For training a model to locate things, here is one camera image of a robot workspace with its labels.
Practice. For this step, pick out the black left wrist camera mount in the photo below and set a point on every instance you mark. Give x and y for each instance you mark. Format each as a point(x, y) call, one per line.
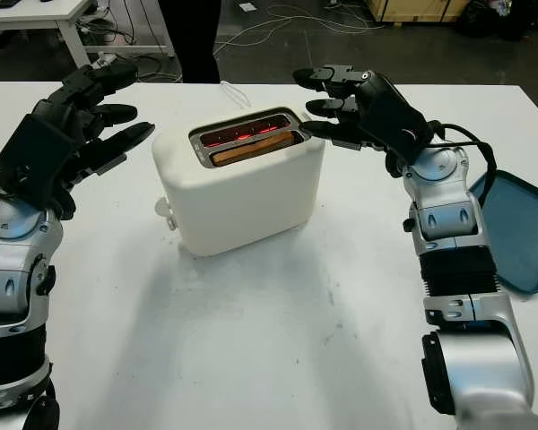
point(36, 157)

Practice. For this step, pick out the white desk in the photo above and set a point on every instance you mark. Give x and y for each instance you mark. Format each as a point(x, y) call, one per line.
point(27, 13)

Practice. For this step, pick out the browned toast slice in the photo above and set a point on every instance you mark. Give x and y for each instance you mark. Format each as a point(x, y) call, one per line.
point(251, 150)

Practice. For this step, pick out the black bag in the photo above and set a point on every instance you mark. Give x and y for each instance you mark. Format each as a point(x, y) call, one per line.
point(497, 20)

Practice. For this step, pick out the white two-slot toaster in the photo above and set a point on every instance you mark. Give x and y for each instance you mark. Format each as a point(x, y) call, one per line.
point(242, 201)

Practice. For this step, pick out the blue plastic tray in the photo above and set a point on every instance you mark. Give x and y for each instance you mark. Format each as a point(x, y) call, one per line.
point(520, 233)

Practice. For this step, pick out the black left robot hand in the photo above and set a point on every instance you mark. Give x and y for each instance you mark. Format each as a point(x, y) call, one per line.
point(103, 148)

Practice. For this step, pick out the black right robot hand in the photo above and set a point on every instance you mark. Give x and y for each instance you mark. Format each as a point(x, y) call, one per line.
point(390, 116)

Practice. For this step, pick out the white power strip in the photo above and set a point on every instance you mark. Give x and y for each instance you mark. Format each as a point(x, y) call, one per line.
point(106, 58)

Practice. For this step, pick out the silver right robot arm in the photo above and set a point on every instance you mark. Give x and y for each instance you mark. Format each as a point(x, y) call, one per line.
point(448, 201)

